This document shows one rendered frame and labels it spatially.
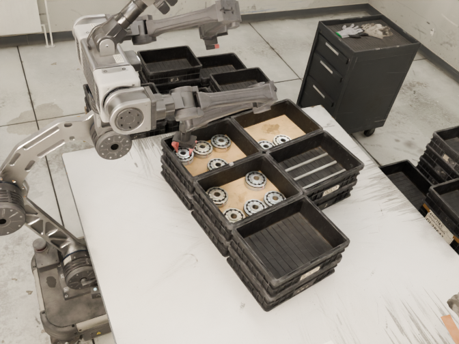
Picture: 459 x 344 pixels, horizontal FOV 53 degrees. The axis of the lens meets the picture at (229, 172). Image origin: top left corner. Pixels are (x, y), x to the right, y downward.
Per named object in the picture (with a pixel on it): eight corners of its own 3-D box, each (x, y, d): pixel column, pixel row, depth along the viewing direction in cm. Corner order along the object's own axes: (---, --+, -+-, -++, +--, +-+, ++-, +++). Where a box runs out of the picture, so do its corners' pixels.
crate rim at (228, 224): (229, 231, 187) (230, 227, 185) (191, 183, 203) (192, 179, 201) (303, 196, 206) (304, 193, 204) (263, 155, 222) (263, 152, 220)
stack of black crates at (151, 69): (148, 124, 346) (149, 73, 315) (136, 101, 365) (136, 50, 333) (198, 116, 361) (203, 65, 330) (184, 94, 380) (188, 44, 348)
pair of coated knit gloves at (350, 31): (342, 40, 326) (343, 36, 324) (328, 27, 337) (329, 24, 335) (370, 37, 335) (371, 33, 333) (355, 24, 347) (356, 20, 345)
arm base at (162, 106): (143, 115, 156) (143, 85, 148) (166, 111, 159) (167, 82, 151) (151, 131, 151) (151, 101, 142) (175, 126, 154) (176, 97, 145)
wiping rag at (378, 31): (370, 40, 331) (371, 36, 329) (352, 26, 345) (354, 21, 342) (401, 36, 342) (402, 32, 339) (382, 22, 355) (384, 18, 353)
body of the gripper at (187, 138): (175, 134, 220) (176, 121, 214) (197, 138, 219) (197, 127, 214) (171, 142, 215) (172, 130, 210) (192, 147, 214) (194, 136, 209)
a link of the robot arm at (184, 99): (167, 93, 149) (170, 110, 149) (196, 89, 153) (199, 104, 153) (160, 100, 158) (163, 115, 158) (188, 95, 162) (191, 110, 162)
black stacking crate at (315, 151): (298, 210, 213) (304, 194, 205) (260, 170, 229) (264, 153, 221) (358, 182, 231) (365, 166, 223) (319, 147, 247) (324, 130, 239)
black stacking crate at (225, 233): (227, 244, 194) (230, 228, 186) (190, 198, 210) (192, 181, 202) (298, 211, 212) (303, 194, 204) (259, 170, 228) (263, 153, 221)
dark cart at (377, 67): (319, 151, 371) (354, 52, 308) (291, 118, 398) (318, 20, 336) (378, 138, 393) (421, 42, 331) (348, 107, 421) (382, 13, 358)
